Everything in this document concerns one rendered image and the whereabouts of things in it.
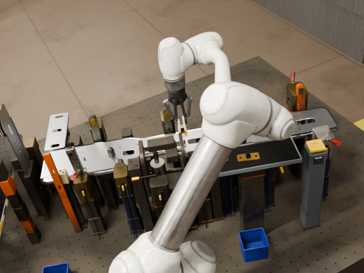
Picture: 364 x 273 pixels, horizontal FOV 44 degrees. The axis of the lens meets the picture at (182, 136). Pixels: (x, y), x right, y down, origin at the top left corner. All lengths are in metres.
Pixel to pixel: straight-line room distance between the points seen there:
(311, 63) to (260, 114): 3.23
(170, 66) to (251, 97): 0.59
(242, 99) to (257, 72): 1.84
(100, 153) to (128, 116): 0.73
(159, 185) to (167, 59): 0.50
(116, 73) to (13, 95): 1.04
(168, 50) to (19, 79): 3.43
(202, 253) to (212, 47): 0.79
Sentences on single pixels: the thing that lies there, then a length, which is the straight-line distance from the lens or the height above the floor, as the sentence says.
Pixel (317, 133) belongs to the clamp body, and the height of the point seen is 1.06.
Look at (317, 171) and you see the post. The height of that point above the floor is 1.05.
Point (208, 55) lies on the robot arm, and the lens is 1.83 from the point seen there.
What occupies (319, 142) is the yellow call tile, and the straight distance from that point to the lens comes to 1.84.
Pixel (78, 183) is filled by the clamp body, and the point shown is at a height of 1.05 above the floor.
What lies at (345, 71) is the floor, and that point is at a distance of 4.43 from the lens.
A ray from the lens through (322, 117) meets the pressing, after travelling 2.22.
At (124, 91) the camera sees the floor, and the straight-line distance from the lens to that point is 4.38.
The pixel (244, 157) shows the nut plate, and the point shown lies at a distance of 1.76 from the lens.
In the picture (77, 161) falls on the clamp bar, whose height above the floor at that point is 1.14.
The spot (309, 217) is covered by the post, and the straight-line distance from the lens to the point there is 2.08.
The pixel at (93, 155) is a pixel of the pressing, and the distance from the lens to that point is 2.15.
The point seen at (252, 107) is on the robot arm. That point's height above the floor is 1.59.
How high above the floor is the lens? 2.36
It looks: 40 degrees down
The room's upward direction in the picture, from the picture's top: 9 degrees counter-clockwise
